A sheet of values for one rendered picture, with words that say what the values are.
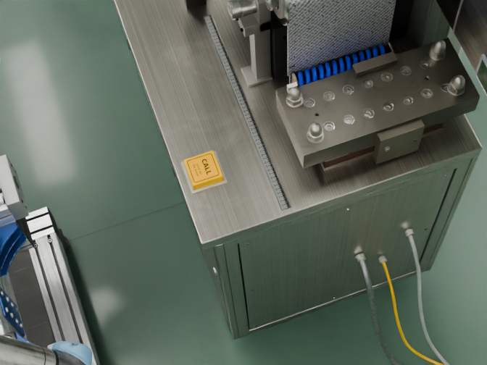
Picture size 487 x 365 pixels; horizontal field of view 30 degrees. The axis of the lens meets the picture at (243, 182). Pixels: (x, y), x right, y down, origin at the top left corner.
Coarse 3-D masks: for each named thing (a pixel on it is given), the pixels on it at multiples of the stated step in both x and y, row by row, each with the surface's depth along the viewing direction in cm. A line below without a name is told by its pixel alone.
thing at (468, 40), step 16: (448, 0) 183; (464, 0) 175; (480, 0) 168; (448, 16) 185; (464, 16) 178; (480, 16) 170; (464, 32) 180; (480, 32) 172; (464, 48) 183; (480, 48) 175
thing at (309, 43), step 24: (384, 0) 184; (312, 24) 182; (336, 24) 186; (360, 24) 189; (384, 24) 192; (288, 48) 187; (312, 48) 190; (336, 48) 194; (360, 48) 197; (288, 72) 196
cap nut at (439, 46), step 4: (440, 40) 193; (436, 44) 193; (440, 44) 193; (444, 44) 193; (432, 48) 195; (436, 48) 193; (440, 48) 193; (444, 48) 193; (432, 52) 195; (436, 52) 194; (440, 52) 194; (444, 52) 194; (432, 56) 196; (436, 56) 195; (440, 56) 195; (444, 56) 196; (436, 60) 196
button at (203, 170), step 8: (208, 152) 201; (184, 160) 200; (192, 160) 200; (200, 160) 200; (208, 160) 200; (216, 160) 200; (192, 168) 199; (200, 168) 199; (208, 168) 199; (216, 168) 199; (192, 176) 198; (200, 176) 198; (208, 176) 198; (216, 176) 198; (192, 184) 198; (200, 184) 198; (208, 184) 199
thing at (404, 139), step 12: (420, 120) 191; (384, 132) 190; (396, 132) 190; (408, 132) 190; (420, 132) 192; (384, 144) 191; (396, 144) 194; (408, 144) 196; (384, 156) 197; (396, 156) 199
